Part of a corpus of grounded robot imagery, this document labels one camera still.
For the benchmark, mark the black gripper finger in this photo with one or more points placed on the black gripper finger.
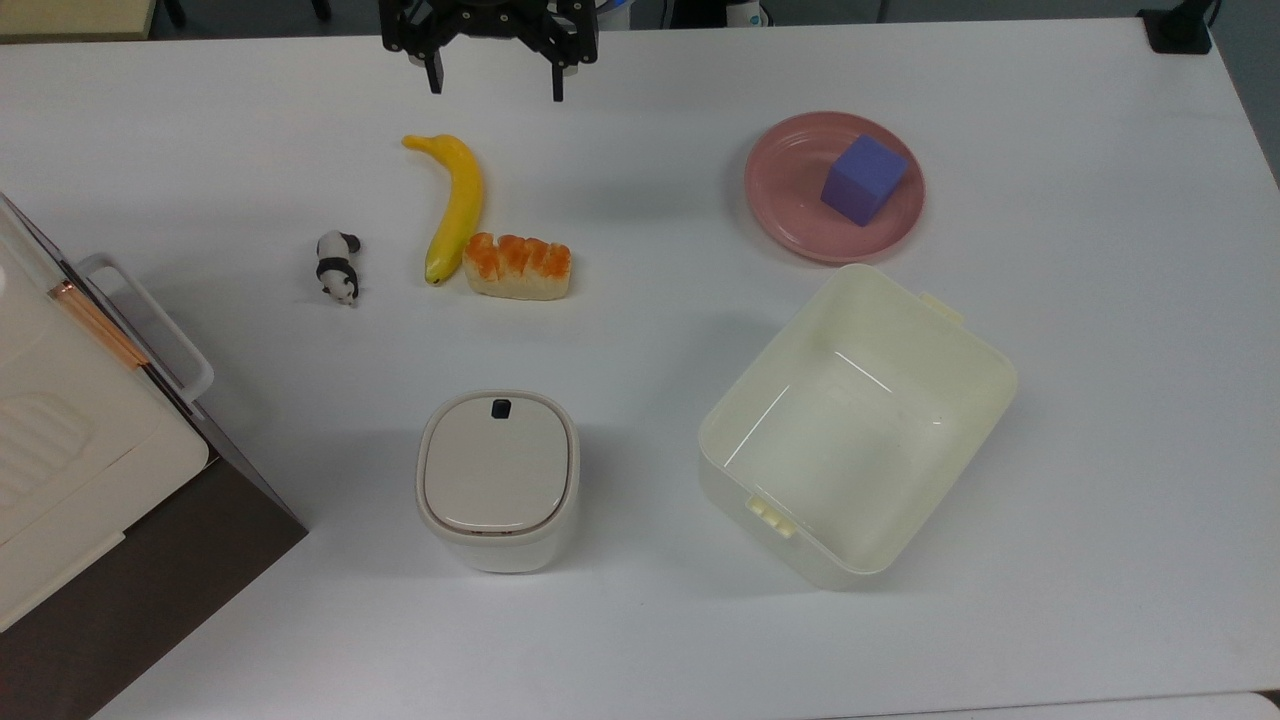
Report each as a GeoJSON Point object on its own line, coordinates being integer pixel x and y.
{"type": "Point", "coordinates": [558, 86]}
{"type": "Point", "coordinates": [435, 78]}

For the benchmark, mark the orange glazed toy bread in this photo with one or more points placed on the orange glazed toy bread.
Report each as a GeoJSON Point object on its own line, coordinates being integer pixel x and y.
{"type": "Point", "coordinates": [518, 268]}

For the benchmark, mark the black white panda figurine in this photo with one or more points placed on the black white panda figurine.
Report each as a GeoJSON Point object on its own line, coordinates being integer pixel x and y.
{"type": "Point", "coordinates": [338, 268]}

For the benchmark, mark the purple cube block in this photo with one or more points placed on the purple cube block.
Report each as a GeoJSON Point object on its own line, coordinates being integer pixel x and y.
{"type": "Point", "coordinates": [862, 182]}

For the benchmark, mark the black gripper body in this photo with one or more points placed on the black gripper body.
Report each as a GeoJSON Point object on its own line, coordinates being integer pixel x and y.
{"type": "Point", "coordinates": [500, 22]}

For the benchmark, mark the pink round plate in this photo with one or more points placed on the pink round plate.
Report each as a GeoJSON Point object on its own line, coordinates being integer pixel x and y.
{"type": "Point", "coordinates": [790, 210]}

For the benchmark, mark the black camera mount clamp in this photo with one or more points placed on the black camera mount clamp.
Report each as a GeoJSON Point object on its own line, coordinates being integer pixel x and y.
{"type": "Point", "coordinates": [1178, 28]}

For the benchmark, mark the light wooden desk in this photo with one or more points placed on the light wooden desk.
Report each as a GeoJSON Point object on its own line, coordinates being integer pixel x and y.
{"type": "Point", "coordinates": [70, 15]}

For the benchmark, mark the yellow toy banana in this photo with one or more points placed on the yellow toy banana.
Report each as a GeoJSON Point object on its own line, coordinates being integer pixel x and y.
{"type": "Point", "coordinates": [458, 205]}

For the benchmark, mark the dark wood drawer cabinet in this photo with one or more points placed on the dark wood drawer cabinet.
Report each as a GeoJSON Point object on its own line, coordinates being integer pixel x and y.
{"type": "Point", "coordinates": [150, 580]}

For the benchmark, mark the cream lidded trash can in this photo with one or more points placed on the cream lidded trash can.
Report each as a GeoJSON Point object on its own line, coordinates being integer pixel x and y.
{"type": "Point", "coordinates": [498, 475]}

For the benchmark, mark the cream open plastic bin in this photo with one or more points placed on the cream open plastic bin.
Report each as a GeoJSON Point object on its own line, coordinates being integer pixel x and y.
{"type": "Point", "coordinates": [860, 430]}

